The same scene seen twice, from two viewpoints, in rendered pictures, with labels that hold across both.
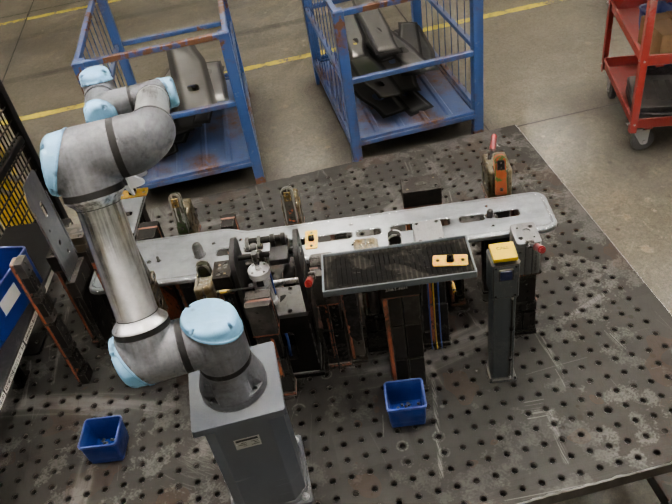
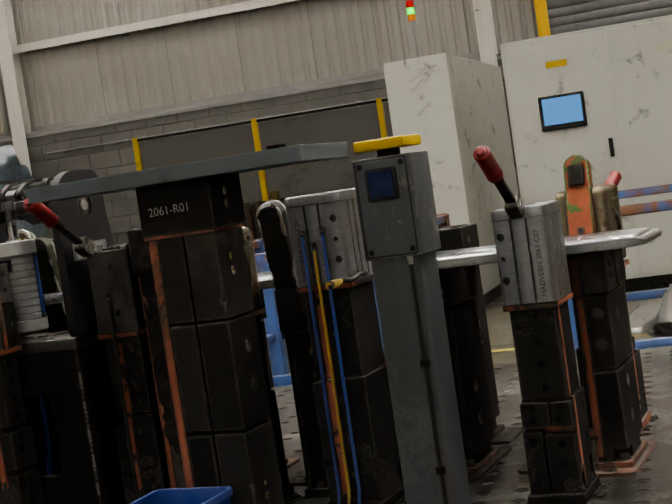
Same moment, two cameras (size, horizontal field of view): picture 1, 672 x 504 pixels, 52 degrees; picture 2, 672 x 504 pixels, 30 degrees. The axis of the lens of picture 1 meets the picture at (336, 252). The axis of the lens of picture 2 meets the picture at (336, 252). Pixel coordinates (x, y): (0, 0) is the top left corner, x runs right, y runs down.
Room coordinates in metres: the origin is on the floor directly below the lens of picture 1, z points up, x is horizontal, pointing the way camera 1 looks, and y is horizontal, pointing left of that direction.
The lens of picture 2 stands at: (-0.10, -0.80, 1.12)
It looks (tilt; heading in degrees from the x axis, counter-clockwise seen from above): 3 degrees down; 20
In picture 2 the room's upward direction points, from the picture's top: 8 degrees counter-clockwise
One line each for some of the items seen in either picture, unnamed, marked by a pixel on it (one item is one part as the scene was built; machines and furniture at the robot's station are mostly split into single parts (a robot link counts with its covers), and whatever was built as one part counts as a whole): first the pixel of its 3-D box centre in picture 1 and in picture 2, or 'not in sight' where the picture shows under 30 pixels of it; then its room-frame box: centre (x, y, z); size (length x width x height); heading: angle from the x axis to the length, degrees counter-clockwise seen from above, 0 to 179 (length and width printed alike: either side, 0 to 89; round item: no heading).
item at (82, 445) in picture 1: (105, 440); not in sight; (1.22, 0.73, 0.74); 0.11 x 0.10 x 0.09; 86
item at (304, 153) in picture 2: (396, 265); (186, 172); (1.26, -0.14, 1.16); 0.37 x 0.14 x 0.02; 86
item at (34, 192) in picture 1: (52, 226); not in sight; (1.68, 0.79, 1.17); 0.12 x 0.01 x 0.34; 176
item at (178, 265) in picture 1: (318, 238); (196, 286); (1.62, 0.04, 1.00); 1.38 x 0.22 x 0.02; 86
